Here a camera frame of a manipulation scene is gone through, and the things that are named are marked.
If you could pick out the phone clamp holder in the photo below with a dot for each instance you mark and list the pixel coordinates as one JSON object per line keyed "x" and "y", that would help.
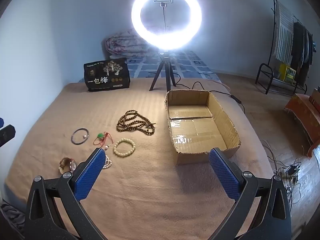
{"x": 163, "y": 4}

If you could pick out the folded floral quilt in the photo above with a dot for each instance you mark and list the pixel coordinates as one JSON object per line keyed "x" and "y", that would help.
{"x": 122, "y": 43}

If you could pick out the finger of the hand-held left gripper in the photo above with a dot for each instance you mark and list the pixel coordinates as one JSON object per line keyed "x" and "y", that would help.
{"x": 7, "y": 133}
{"x": 1, "y": 122}

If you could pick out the blue patterned bed sheet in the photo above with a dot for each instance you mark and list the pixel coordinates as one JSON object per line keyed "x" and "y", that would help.
{"x": 142, "y": 66}

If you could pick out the dark thin bangle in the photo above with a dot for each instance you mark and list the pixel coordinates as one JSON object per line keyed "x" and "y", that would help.
{"x": 72, "y": 137}

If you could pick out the black metal clothes rack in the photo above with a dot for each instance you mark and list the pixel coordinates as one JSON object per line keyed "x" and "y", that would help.
{"x": 264, "y": 65}

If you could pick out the cardboard box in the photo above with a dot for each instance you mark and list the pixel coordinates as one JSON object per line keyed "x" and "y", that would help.
{"x": 200, "y": 130}

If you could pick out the dark patterned cloth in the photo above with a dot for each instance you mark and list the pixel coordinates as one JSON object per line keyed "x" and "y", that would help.
{"x": 10, "y": 215}

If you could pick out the striped towel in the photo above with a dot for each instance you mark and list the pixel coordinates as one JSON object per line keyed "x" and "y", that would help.
{"x": 283, "y": 35}

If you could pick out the white power strip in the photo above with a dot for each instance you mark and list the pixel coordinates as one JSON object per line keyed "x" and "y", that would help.
{"x": 281, "y": 172}

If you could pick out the black tripod stand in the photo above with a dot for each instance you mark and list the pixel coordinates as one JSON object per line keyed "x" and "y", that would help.
{"x": 165, "y": 62}

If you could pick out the dark hanging clothes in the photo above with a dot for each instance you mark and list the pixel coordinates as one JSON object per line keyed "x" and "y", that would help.
{"x": 301, "y": 52}

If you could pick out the yellow box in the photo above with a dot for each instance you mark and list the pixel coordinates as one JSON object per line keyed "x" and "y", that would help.
{"x": 287, "y": 73}

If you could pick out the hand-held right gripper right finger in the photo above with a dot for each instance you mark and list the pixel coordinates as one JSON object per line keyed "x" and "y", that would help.
{"x": 225, "y": 177}

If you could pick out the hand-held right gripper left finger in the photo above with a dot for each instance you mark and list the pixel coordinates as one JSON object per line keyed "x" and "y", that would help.
{"x": 90, "y": 177}

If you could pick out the black snack bag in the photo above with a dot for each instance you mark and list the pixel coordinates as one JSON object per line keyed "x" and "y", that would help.
{"x": 107, "y": 80}

